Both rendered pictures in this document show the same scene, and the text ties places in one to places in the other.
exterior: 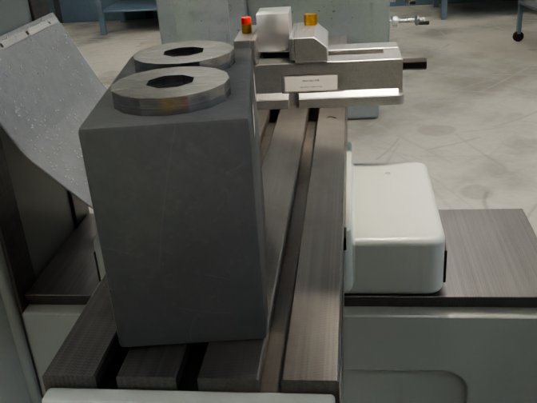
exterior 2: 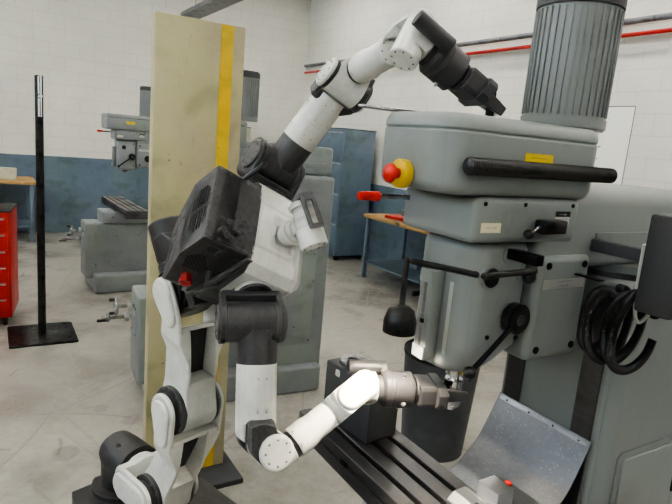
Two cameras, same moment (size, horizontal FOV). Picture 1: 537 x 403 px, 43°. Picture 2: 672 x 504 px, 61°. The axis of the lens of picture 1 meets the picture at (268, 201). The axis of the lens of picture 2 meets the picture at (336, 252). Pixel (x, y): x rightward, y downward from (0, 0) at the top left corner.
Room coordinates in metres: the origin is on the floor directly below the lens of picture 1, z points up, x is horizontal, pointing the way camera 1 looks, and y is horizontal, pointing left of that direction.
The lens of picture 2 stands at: (1.76, -1.10, 1.82)
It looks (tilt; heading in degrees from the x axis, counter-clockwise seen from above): 11 degrees down; 140
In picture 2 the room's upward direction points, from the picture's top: 5 degrees clockwise
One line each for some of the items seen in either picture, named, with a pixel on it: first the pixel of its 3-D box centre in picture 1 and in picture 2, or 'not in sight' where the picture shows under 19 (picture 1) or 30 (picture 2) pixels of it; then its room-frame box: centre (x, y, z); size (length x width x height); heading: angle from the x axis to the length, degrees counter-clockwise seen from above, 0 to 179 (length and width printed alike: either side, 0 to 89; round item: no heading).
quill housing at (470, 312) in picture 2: not in sight; (466, 299); (0.96, 0.00, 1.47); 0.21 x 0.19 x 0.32; 172
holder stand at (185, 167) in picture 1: (192, 177); (360, 394); (0.56, 0.07, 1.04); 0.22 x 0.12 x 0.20; 179
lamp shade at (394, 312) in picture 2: not in sight; (400, 318); (0.95, -0.22, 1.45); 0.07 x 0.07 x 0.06
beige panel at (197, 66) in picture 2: not in sight; (191, 265); (-0.79, 0.12, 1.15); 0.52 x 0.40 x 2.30; 82
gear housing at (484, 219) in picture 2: not in sight; (489, 212); (0.96, 0.04, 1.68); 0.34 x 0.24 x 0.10; 82
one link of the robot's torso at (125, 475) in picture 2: not in sight; (156, 482); (0.16, -0.43, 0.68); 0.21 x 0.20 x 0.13; 10
